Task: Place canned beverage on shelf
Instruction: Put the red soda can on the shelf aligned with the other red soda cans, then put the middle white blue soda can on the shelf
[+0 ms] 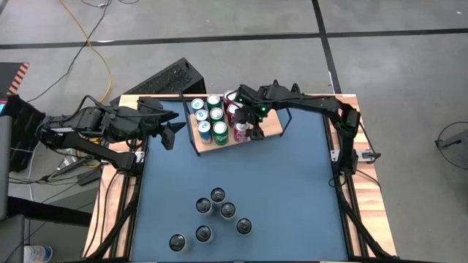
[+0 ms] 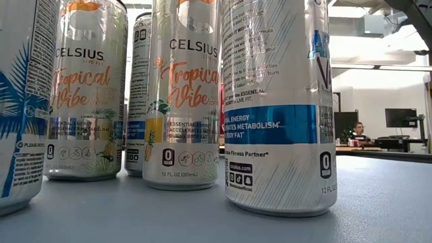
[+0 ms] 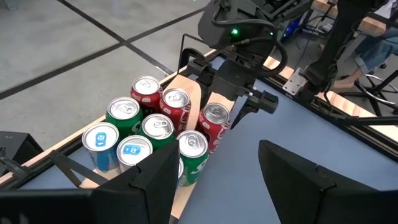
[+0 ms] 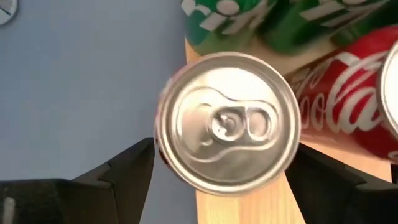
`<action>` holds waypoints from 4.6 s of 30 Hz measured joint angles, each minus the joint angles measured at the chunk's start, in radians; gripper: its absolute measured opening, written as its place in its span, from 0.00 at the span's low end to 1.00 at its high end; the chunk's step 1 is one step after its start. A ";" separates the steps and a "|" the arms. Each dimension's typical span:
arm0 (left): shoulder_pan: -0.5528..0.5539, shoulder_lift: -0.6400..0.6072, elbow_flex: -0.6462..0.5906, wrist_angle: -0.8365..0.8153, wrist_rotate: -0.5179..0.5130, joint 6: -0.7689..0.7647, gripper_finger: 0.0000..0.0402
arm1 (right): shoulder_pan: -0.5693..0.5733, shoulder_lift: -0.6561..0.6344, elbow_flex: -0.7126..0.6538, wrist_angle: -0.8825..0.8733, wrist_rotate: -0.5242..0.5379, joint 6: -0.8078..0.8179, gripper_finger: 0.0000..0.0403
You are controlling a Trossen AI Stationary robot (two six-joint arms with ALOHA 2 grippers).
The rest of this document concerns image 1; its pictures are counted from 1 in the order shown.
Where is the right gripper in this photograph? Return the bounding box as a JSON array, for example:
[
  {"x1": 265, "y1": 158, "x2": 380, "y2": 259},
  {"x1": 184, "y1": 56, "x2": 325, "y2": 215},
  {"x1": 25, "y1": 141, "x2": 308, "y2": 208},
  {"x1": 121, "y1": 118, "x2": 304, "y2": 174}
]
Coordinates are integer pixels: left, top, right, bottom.
[{"x1": 235, "y1": 84, "x2": 281, "y2": 142}]

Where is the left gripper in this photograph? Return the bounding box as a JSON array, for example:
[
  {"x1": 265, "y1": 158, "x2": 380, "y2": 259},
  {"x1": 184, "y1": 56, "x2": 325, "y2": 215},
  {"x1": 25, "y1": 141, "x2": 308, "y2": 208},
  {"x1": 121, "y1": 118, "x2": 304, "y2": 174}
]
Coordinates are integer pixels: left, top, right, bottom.
[{"x1": 124, "y1": 102, "x2": 186, "y2": 150}]

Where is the blue table mat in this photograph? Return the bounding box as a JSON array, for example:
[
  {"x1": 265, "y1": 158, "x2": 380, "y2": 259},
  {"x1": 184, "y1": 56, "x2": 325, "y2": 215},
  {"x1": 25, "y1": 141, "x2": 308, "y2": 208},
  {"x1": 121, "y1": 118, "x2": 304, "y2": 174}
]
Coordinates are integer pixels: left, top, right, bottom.
[{"x1": 130, "y1": 99, "x2": 349, "y2": 262}]

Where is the black perforated computer case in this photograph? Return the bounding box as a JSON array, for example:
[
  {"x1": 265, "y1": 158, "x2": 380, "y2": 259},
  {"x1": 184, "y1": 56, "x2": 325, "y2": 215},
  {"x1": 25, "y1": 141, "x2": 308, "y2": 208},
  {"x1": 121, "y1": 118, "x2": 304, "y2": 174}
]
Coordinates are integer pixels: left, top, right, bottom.
[{"x1": 109, "y1": 57, "x2": 207, "y2": 110}]

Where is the white Celsius energy drink can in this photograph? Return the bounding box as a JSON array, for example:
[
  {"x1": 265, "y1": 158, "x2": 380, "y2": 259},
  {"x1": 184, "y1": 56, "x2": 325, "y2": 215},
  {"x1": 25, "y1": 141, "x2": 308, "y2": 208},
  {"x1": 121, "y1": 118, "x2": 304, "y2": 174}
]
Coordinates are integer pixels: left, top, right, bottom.
[
  {"x1": 195, "y1": 225, "x2": 214, "y2": 245},
  {"x1": 210, "y1": 186, "x2": 227, "y2": 205},
  {"x1": 195, "y1": 197, "x2": 215, "y2": 217},
  {"x1": 168, "y1": 232, "x2": 192, "y2": 252}
]

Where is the white Celsius Tropical Vibe can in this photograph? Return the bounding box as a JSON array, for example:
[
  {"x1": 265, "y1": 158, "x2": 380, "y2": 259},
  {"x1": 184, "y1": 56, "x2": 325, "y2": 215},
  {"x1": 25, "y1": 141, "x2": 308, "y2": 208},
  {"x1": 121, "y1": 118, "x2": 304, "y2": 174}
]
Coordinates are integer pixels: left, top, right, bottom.
[{"x1": 219, "y1": 201, "x2": 238, "y2": 222}]

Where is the black power strip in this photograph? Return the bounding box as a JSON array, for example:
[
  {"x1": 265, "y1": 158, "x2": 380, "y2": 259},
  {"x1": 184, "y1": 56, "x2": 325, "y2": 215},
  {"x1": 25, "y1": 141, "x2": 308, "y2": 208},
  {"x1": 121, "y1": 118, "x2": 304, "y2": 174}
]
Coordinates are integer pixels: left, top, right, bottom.
[{"x1": 75, "y1": 169, "x2": 102, "y2": 187}]

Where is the white Celsius Arctic Vibe can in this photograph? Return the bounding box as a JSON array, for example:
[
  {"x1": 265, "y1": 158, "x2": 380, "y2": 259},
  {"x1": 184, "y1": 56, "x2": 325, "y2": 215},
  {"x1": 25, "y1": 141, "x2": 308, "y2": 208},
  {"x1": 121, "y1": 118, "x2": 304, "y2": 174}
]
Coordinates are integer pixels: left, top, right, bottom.
[{"x1": 235, "y1": 217, "x2": 253, "y2": 236}]

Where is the black floor beam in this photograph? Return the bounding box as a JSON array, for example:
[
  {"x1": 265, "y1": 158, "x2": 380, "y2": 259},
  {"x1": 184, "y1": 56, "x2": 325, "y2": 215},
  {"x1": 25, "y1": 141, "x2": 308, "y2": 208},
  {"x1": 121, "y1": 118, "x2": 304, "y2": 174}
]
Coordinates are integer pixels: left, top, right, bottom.
[{"x1": 7, "y1": 196, "x2": 93, "y2": 227}]

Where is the black storage case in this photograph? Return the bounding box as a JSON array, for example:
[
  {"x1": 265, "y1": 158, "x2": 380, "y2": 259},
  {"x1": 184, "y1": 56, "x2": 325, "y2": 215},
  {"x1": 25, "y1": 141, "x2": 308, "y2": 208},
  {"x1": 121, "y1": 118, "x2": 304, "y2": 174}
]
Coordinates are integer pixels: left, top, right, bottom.
[{"x1": 0, "y1": 94, "x2": 48, "y2": 173}]

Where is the white blue container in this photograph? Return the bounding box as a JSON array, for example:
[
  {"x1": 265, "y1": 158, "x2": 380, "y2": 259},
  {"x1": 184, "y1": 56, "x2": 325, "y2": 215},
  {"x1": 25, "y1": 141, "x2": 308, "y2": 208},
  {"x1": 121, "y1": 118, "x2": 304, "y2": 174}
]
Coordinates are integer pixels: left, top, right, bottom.
[{"x1": 23, "y1": 245, "x2": 54, "y2": 263}]

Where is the wooden shelf black metal frame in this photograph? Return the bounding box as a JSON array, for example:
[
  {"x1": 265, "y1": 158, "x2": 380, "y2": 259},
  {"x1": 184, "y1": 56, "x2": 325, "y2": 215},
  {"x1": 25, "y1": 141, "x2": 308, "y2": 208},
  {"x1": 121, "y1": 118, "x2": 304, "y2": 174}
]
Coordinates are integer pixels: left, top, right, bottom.
[{"x1": 178, "y1": 79, "x2": 293, "y2": 157}]

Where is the yellow extension cable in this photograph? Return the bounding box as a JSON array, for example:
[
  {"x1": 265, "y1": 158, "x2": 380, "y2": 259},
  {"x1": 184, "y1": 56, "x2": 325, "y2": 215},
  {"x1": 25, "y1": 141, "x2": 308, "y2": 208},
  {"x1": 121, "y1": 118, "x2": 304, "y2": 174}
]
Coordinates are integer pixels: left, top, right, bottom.
[{"x1": 58, "y1": 0, "x2": 113, "y2": 149}]

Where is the black floor cable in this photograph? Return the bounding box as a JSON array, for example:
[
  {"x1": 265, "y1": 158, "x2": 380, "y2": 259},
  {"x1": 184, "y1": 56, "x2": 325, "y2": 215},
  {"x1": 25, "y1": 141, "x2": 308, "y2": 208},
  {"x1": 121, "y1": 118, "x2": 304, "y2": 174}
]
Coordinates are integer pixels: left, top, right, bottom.
[
  {"x1": 26, "y1": 0, "x2": 113, "y2": 104},
  {"x1": 80, "y1": 0, "x2": 142, "y2": 9}
]

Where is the black aluminium table frame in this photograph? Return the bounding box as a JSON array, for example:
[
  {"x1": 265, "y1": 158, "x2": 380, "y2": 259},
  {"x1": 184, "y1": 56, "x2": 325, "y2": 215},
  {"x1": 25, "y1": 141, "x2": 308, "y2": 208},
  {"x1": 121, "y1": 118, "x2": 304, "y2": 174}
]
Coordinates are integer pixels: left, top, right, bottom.
[{"x1": 82, "y1": 93, "x2": 398, "y2": 263}]

